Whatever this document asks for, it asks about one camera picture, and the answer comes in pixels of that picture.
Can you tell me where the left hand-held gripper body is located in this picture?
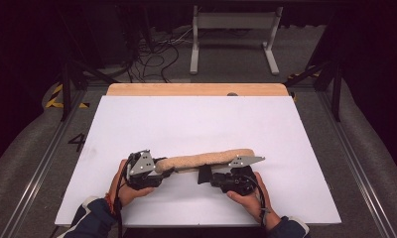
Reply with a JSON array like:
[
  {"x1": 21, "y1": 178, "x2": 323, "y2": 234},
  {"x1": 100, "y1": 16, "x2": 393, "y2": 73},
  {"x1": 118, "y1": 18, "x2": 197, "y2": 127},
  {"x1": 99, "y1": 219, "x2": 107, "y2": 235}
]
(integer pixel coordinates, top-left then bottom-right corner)
[{"x1": 124, "y1": 149, "x2": 165, "y2": 191}]

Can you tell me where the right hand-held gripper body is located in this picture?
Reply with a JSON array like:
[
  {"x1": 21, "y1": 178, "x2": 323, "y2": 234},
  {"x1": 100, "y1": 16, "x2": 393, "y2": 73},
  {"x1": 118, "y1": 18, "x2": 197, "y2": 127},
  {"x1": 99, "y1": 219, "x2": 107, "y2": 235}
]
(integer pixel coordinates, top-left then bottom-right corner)
[{"x1": 209, "y1": 155, "x2": 267, "y2": 197}]

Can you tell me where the tan fleece pad dark lining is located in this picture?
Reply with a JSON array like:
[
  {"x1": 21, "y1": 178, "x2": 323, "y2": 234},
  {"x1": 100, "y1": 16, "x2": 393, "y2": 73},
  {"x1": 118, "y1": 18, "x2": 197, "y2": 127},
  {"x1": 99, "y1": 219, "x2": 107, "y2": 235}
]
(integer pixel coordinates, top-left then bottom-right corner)
[{"x1": 154, "y1": 148, "x2": 256, "y2": 175}]

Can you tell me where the person's right hand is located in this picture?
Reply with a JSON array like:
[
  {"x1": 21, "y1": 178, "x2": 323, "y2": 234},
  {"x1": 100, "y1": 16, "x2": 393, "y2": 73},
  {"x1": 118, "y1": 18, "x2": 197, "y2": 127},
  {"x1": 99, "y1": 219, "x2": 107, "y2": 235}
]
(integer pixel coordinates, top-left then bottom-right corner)
[{"x1": 226, "y1": 171, "x2": 282, "y2": 231}]

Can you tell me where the person's left hand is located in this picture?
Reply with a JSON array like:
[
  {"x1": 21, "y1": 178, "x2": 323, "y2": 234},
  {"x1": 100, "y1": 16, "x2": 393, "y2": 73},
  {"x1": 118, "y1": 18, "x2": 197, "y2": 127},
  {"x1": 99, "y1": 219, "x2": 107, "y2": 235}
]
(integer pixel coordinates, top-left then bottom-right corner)
[{"x1": 107, "y1": 159, "x2": 157, "y2": 208}]

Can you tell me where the white board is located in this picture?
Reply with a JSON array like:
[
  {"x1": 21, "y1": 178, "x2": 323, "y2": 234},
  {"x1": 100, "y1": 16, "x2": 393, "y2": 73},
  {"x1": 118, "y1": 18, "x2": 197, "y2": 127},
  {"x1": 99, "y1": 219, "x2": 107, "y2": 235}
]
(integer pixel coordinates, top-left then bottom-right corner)
[{"x1": 54, "y1": 95, "x2": 342, "y2": 228}]

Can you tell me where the wooden table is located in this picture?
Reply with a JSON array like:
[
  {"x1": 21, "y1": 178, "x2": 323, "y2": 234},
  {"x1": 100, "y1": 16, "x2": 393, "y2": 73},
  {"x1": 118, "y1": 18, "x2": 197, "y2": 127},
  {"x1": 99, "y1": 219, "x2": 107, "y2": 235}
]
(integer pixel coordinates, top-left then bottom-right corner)
[{"x1": 105, "y1": 82, "x2": 290, "y2": 97}]

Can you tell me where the black metal stand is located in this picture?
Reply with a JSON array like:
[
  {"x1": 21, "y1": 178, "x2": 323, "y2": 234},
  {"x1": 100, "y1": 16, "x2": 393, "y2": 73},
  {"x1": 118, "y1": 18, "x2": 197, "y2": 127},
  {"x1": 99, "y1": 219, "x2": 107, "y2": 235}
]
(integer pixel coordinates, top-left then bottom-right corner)
[
  {"x1": 283, "y1": 59, "x2": 343, "y2": 122},
  {"x1": 59, "y1": 59, "x2": 119, "y2": 122}
]

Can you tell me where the white metal stand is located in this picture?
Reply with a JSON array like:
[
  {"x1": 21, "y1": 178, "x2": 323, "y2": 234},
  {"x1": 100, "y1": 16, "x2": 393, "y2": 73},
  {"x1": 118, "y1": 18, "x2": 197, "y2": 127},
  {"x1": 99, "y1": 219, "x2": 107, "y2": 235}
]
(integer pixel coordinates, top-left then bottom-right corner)
[{"x1": 189, "y1": 4, "x2": 285, "y2": 76}]

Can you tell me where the right hand-held gripper cable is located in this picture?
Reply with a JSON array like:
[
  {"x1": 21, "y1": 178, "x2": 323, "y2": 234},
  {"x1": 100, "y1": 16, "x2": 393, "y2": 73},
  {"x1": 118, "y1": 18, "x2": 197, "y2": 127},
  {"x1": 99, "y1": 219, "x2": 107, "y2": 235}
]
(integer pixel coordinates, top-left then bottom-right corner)
[{"x1": 241, "y1": 174, "x2": 271, "y2": 228}]

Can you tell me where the hand-held gripper cable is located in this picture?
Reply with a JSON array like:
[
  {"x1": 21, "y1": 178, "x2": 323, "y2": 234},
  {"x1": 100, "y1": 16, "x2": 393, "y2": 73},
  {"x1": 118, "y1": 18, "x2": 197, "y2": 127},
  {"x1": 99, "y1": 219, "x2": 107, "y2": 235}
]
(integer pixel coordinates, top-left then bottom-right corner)
[
  {"x1": 241, "y1": 174, "x2": 271, "y2": 228},
  {"x1": 114, "y1": 154, "x2": 135, "y2": 238}
]

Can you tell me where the red bracelet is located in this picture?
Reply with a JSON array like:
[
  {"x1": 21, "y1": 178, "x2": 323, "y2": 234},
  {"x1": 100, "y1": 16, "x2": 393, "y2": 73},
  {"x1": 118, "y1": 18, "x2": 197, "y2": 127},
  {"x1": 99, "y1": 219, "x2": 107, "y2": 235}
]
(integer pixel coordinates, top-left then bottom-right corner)
[{"x1": 103, "y1": 192, "x2": 117, "y2": 216}]

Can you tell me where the left hand-held gripper cable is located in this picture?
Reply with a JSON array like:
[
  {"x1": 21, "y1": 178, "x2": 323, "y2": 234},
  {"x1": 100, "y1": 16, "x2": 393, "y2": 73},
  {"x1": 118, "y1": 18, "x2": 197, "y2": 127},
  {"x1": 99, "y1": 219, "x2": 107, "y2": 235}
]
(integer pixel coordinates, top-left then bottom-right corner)
[{"x1": 114, "y1": 154, "x2": 135, "y2": 238}]

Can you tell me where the tangle of black floor cables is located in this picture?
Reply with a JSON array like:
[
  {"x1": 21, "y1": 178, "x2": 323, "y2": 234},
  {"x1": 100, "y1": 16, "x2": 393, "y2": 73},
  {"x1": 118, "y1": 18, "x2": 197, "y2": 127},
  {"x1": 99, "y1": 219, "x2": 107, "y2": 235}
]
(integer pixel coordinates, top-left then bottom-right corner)
[{"x1": 124, "y1": 27, "x2": 195, "y2": 84}]

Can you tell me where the aluminium floor rail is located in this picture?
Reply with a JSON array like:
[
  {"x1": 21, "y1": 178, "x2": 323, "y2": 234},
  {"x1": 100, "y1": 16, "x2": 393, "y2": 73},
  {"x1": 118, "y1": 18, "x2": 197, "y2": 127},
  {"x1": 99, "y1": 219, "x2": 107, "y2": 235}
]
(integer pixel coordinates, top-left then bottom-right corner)
[
  {"x1": 318, "y1": 88, "x2": 397, "y2": 238},
  {"x1": 0, "y1": 88, "x2": 85, "y2": 238}
]

